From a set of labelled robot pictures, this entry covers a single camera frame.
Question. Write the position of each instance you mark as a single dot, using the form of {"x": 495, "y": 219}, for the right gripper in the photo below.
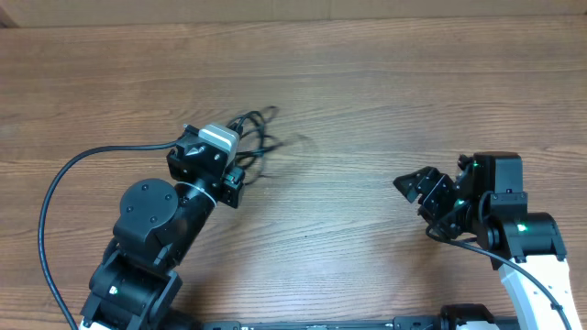
{"x": 423, "y": 181}

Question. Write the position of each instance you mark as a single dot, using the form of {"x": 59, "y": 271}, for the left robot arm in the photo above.
{"x": 136, "y": 282}

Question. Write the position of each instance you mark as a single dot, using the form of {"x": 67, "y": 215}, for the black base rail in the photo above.
{"x": 344, "y": 324}

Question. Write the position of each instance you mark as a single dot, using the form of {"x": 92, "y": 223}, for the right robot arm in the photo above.
{"x": 484, "y": 209}

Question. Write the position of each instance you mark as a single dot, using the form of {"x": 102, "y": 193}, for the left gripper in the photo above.
{"x": 230, "y": 185}

